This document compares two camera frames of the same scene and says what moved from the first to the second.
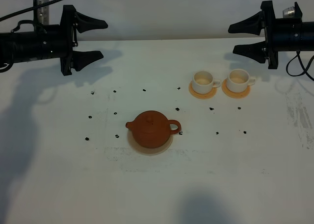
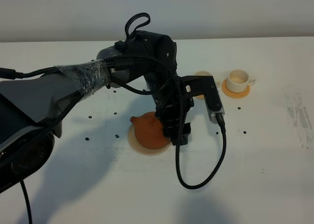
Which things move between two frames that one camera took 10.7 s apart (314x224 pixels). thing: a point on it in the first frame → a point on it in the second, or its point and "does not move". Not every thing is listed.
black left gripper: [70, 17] → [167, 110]
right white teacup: [238, 80] does not move
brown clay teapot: [152, 129] does not move
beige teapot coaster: [146, 151] does not move
